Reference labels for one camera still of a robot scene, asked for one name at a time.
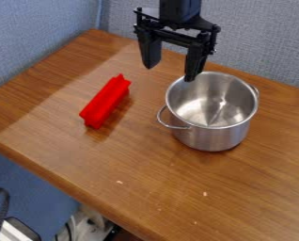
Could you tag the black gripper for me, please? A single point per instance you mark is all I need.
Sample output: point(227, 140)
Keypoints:
point(175, 22)

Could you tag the red plastic block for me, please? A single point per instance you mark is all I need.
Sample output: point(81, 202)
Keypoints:
point(98, 110)

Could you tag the metal pot with handles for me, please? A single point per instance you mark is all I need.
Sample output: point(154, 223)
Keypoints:
point(209, 111)

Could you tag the white equipment under table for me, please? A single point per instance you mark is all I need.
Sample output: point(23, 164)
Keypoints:
point(89, 226)

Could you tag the white ribbed box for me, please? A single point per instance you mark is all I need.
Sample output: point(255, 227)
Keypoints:
point(16, 231)

